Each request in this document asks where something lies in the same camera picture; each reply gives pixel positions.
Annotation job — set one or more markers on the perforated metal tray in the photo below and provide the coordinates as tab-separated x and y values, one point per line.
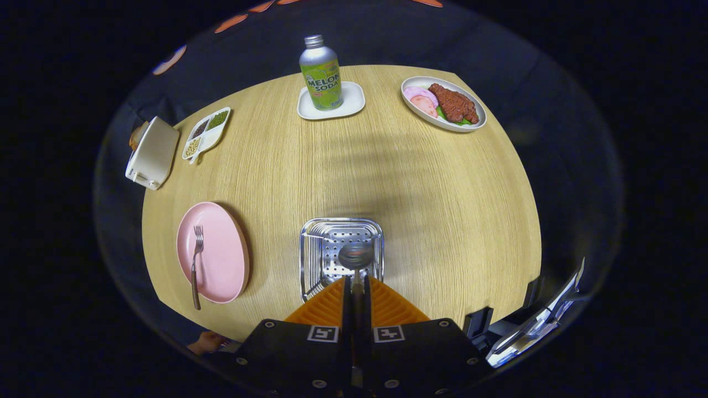
332	243

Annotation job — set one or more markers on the white toaster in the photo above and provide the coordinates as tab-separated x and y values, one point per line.
155	155

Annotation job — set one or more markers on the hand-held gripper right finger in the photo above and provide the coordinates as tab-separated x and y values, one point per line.
415	354

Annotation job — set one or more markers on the green soda bottle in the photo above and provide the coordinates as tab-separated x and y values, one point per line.
321	77

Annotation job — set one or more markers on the green lettuce leaf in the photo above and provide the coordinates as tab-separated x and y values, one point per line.
442	115

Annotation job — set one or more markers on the toasted bread slice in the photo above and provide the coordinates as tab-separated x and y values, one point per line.
136	137

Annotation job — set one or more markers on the white oval plate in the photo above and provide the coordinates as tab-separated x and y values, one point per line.
475	119

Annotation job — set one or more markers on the brown meat piece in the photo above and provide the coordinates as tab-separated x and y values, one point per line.
454	103

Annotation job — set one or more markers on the white divided dish with beans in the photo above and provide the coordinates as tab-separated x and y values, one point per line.
206	132

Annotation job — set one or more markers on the pink ham slice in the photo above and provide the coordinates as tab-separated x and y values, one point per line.
415	92
424	106

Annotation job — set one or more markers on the pink round plate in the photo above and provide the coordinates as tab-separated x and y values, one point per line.
221	260

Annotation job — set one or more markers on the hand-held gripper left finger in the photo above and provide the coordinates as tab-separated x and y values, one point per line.
298	354

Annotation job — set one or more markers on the white square coaster plate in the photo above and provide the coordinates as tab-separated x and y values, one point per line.
353	99

